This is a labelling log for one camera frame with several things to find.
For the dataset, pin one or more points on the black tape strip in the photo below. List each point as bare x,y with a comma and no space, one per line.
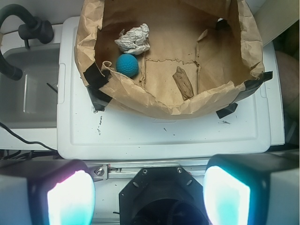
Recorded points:
253,85
97,79

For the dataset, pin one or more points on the aluminium rail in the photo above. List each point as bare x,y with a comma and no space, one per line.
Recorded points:
114,169

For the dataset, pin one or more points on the crumpled white paper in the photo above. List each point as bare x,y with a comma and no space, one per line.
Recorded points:
134,41

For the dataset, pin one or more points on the black faucet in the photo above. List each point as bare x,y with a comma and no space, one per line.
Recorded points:
32,28

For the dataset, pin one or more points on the grey sink basin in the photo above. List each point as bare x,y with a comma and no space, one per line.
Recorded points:
31,102

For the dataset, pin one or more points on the black tape piece lower right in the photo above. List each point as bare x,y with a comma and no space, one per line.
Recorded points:
231,108

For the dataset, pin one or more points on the black tape strip right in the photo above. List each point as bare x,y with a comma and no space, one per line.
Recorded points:
253,85

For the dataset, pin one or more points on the black tape strip left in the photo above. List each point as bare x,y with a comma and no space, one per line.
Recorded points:
97,79

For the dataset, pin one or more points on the blue dimpled ball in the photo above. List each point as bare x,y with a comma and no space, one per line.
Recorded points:
127,64

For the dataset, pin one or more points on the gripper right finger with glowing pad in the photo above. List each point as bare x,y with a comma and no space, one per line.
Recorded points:
253,189

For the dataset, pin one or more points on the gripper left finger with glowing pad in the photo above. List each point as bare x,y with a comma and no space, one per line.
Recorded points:
46,192

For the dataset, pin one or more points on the brown wood piece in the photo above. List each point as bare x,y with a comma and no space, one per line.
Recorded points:
183,83

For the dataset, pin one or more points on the black octagonal mount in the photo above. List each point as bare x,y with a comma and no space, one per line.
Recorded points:
162,198

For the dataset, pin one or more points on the brown paper bag tray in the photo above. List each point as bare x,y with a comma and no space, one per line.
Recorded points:
216,42

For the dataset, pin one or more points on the white plastic bin lid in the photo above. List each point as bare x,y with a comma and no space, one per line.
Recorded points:
86,134

